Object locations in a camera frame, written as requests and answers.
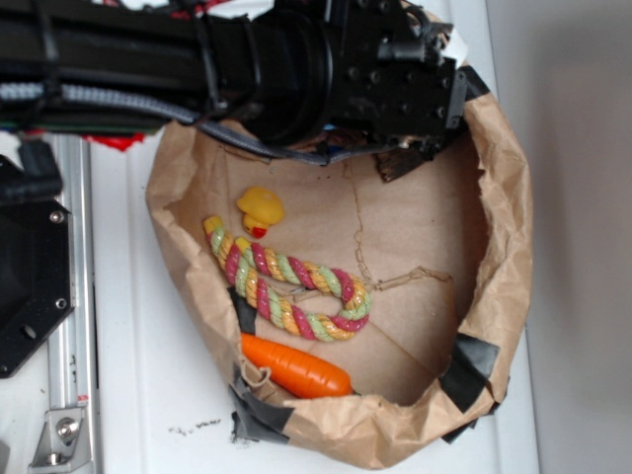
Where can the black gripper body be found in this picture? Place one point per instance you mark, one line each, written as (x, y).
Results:
(397, 75)

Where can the aluminium extrusion rail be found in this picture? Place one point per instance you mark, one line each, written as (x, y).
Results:
(72, 347)

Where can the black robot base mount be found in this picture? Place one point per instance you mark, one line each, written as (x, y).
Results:
(35, 254)

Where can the yellow rubber duck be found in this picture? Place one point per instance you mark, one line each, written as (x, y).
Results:
(261, 209)

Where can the metal corner bracket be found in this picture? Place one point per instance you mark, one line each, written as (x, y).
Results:
(64, 445)

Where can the multicoloured twisted rope toy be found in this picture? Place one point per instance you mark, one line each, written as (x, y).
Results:
(270, 282)

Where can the orange plastic carrot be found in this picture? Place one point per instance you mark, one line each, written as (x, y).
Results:
(304, 375)

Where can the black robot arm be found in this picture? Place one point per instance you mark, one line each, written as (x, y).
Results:
(263, 84)

